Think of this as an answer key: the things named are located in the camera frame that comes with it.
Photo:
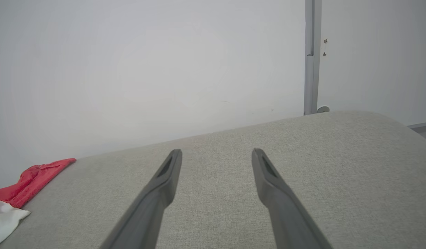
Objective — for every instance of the grey vertical wall post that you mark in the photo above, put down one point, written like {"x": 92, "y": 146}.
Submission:
{"x": 311, "y": 58}

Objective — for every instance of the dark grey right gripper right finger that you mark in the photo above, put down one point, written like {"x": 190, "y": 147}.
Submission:
{"x": 285, "y": 211}

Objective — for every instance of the round white wall fitting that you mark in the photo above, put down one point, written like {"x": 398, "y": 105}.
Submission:
{"x": 323, "y": 109}

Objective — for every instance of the red and white jersey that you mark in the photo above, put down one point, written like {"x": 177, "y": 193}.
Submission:
{"x": 22, "y": 188}

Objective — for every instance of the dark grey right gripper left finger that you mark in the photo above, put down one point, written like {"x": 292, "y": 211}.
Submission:
{"x": 147, "y": 207}

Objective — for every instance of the small metal wall hooks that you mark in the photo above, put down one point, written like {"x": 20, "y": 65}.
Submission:
{"x": 325, "y": 46}

